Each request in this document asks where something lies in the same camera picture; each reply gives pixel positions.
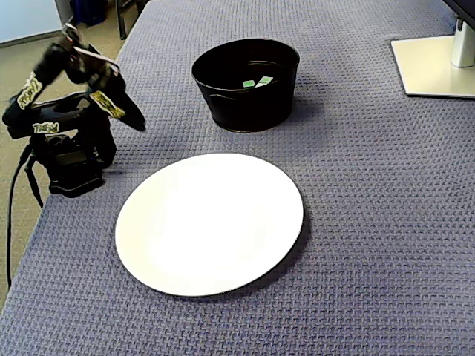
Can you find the blue bin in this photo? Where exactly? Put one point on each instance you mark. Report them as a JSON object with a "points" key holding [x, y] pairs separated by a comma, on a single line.
{"points": [[89, 11]]}

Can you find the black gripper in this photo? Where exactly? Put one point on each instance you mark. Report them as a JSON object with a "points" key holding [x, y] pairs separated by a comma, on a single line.
{"points": [[111, 97]]}

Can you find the white round plate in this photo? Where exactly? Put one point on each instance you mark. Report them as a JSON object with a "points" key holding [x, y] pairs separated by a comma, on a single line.
{"points": [[208, 222]]}

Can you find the silver monitor stand pole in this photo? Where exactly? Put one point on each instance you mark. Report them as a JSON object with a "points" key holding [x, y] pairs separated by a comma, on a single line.
{"points": [[464, 44]]}

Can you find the black round container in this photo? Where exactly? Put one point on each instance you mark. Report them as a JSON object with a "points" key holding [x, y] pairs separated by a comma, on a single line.
{"points": [[252, 111]]}

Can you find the blue woven table cloth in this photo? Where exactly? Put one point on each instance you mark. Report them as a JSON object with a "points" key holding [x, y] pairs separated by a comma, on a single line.
{"points": [[371, 222]]}

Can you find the black robot arm with stickers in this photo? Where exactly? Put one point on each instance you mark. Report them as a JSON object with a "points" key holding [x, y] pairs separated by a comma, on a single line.
{"points": [[74, 163]]}

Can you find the green cube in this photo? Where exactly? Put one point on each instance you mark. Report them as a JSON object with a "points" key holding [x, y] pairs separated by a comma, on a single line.
{"points": [[265, 80], [248, 84]]}

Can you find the dark chair frame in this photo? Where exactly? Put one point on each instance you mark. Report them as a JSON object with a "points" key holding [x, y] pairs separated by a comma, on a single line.
{"points": [[122, 22]]}

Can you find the white monitor stand base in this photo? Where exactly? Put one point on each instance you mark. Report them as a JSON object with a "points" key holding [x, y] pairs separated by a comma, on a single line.
{"points": [[426, 70]]}

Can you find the black monitor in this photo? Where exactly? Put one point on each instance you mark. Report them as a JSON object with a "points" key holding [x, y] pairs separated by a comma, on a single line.
{"points": [[465, 5]]}

